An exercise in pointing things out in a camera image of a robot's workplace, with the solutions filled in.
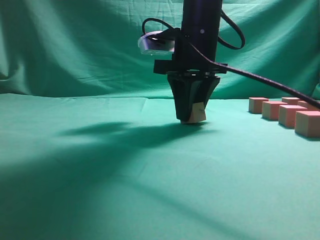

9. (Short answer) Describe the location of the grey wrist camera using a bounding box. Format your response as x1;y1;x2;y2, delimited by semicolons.
137;31;175;56

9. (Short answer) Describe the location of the green cloth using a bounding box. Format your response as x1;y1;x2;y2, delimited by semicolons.
0;0;320;240

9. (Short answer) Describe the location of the pink wooden cube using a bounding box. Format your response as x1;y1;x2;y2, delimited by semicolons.
297;100;320;111
248;97;269;114
180;102;207;124
294;110;320;138
261;101;287;121
278;104;307;129
281;97;301;105

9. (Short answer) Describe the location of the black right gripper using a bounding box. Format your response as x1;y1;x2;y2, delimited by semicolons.
153;28;227;120

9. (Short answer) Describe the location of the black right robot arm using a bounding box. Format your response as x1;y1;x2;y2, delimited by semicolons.
153;0;222;123

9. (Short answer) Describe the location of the black braided cable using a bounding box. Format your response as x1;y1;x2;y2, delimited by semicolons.
141;8;320;110

